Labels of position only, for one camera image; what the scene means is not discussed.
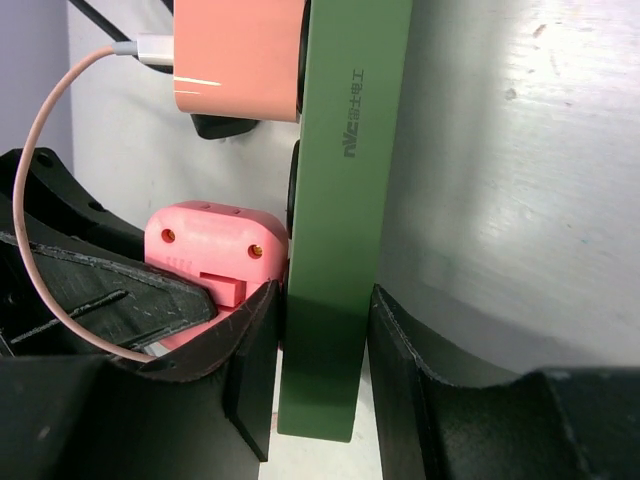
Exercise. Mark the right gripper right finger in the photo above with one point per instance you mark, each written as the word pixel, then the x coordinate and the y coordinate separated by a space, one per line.
pixel 442 413

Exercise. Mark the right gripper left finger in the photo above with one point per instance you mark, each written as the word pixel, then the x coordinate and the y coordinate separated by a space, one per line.
pixel 203 411

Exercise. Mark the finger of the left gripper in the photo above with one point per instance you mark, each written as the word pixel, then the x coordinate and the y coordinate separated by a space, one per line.
pixel 118 299
pixel 55 198

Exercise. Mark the pink plug adapter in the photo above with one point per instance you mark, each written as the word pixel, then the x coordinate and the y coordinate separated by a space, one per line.
pixel 229 251

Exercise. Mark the salmon usb charger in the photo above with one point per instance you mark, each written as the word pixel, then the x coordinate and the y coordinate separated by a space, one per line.
pixel 238 58

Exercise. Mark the green power strip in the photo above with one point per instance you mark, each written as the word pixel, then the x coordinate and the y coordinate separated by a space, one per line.
pixel 353 79

